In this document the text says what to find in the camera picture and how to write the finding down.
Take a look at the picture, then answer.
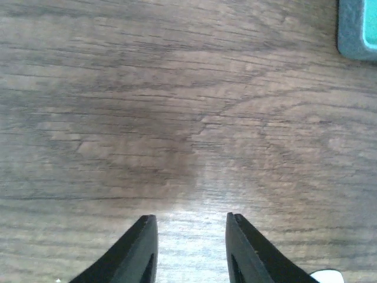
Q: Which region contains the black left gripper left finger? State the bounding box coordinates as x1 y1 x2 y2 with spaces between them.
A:
70 215 158 283

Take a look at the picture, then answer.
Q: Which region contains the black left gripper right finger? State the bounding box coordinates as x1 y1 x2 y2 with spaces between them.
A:
225 212 316 283

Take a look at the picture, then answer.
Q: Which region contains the blue-grey glasses case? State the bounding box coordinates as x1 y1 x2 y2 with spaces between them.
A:
337 0 376 62

